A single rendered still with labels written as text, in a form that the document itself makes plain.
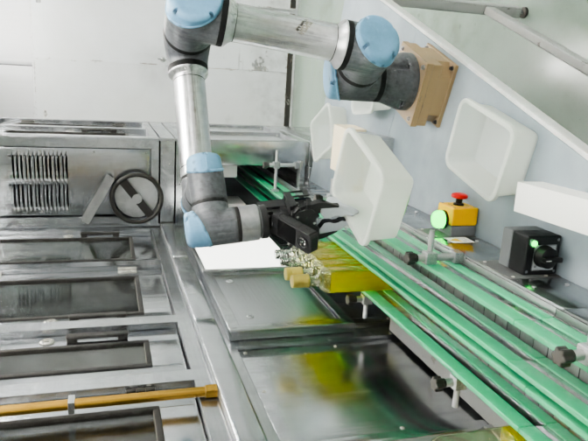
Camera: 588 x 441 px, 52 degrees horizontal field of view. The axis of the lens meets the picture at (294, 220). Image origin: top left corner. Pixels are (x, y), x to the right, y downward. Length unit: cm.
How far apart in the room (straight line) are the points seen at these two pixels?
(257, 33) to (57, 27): 397
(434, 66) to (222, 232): 72
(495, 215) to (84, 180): 168
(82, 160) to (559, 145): 184
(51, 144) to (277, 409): 159
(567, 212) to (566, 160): 14
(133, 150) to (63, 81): 277
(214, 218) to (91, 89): 413
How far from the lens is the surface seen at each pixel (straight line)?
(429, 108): 166
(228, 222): 122
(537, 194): 127
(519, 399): 121
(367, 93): 160
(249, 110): 544
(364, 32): 145
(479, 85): 156
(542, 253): 126
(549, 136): 135
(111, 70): 529
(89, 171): 259
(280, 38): 143
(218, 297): 176
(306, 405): 133
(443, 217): 150
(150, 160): 261
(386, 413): 134
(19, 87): 580
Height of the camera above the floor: 161
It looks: 17 degrees down
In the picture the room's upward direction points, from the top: 91 degrees counter-clockwise
